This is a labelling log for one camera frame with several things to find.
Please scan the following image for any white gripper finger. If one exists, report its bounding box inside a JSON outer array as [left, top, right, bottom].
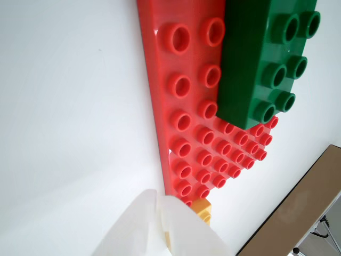
[[156, 195, 233, 256], [90, 189, 171, 256]]

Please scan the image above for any yellow lego brick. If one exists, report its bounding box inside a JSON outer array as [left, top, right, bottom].
[[163, 198, 214, 252]]

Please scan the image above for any red lego baseplate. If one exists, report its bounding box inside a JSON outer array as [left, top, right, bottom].
[[135, 0, 280, 208]]

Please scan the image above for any green lego brick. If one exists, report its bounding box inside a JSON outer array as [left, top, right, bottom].
[[215, 0, 322, 131]]

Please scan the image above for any black metal stand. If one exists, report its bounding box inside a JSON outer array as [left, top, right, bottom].
[[291, 215, 341, 256]]

